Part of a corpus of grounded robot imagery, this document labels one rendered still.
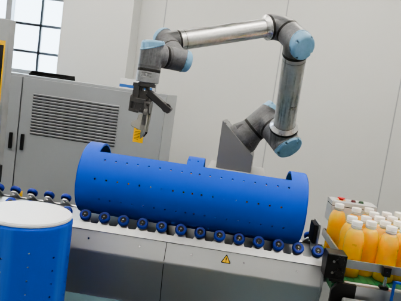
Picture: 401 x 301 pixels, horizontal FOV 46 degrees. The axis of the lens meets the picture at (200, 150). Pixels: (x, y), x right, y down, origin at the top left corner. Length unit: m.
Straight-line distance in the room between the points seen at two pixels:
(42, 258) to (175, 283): 0.59
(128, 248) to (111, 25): 3.00
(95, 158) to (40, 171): 1.91
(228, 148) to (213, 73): 2.15
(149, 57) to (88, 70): 2.77
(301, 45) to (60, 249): 1.29
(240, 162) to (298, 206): 0.86
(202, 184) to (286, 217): 0.33
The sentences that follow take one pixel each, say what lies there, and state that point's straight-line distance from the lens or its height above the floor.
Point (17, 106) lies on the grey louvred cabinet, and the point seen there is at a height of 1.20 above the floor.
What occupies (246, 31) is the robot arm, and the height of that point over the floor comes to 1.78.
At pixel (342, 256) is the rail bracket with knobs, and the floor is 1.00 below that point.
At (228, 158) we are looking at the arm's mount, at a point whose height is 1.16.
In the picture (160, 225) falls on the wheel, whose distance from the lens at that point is 1.84.
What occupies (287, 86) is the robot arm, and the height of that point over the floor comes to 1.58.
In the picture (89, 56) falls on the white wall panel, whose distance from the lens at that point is 4.60.
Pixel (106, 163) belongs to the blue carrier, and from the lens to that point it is 1.83.
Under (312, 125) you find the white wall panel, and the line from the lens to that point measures 4.69.
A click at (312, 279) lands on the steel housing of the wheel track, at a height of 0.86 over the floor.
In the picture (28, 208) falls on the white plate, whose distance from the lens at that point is 1.66.
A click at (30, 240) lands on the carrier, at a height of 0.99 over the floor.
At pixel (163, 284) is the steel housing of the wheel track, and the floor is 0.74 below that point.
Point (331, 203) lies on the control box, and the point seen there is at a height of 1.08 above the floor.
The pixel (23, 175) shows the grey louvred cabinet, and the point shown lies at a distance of 3.80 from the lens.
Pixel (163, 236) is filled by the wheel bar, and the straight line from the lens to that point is 1.85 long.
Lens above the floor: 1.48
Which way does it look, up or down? 7 degrees down
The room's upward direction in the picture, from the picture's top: 8 degrees clockwise
